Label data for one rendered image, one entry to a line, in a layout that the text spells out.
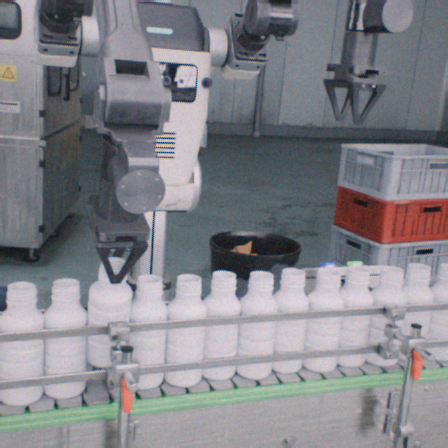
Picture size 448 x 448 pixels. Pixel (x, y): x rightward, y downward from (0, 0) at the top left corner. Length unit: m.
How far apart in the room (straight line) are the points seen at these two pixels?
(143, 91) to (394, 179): 2.54
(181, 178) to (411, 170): 1.93
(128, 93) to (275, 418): 0.56
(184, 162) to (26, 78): 3.07
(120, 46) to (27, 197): 3.84
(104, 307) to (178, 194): 0.67
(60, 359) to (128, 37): 0.44
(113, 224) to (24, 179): 3.77
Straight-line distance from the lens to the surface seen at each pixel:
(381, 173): 3.26
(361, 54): 1.16
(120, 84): 0.76
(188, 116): 1.49
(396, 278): 1.10
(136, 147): 0.74
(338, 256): 3.54
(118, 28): 0.82
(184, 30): 1.57
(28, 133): 4.52
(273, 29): 1.49
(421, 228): 3.44
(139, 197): 0.73
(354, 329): 1.09
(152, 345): 0.95
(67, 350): 0.93
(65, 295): 0.91
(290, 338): 1.04
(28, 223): 4.64
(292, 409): 1.06
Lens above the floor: 1.48
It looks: 14 degrees down
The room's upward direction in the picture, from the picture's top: 4 degrees clockwise
